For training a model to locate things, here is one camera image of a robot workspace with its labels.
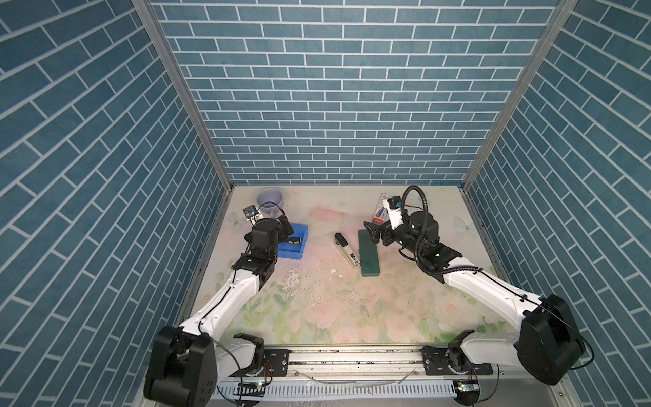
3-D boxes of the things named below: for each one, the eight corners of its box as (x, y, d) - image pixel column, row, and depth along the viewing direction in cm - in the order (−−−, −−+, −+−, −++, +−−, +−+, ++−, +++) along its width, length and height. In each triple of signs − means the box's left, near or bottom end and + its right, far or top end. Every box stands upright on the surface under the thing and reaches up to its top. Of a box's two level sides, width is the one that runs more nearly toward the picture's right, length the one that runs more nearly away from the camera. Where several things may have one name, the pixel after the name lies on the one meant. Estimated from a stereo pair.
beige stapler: (353, 269, 95) (354, 263, 91) (332, 241, 103) (332, 235, 99) (360, 265, 96) (361, 259, 92) (338, 238, 104) (339, 231, 100)
